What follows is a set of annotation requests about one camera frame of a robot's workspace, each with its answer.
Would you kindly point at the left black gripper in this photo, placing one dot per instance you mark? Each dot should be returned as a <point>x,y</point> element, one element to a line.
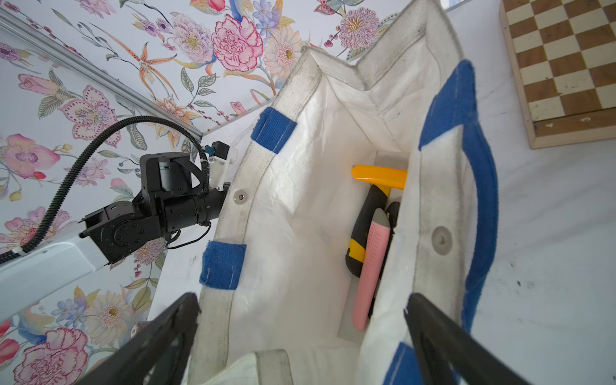
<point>173,196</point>

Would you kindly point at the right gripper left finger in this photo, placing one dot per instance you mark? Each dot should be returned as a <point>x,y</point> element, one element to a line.
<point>159,354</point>

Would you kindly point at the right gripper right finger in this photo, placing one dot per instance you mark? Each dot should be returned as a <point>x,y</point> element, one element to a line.
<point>445,352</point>

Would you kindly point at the white Doraemon canvas pouch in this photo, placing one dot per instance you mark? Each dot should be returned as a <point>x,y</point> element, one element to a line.
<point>274,281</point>

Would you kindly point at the light pink art knife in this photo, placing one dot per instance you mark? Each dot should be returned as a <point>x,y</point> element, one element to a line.
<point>377,247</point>

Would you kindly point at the black yellow utility knife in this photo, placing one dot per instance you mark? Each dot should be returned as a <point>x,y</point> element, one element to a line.
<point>377,198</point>

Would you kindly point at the yellow slim art knife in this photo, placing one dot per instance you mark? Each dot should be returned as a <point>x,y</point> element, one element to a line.
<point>388,177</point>

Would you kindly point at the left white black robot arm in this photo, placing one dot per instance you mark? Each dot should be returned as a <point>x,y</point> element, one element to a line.
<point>27,279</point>

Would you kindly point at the wooden chessboard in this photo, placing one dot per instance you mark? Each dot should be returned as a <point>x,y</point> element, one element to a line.
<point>563,59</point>

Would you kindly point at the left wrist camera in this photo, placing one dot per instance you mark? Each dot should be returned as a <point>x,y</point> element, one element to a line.
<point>221,157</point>

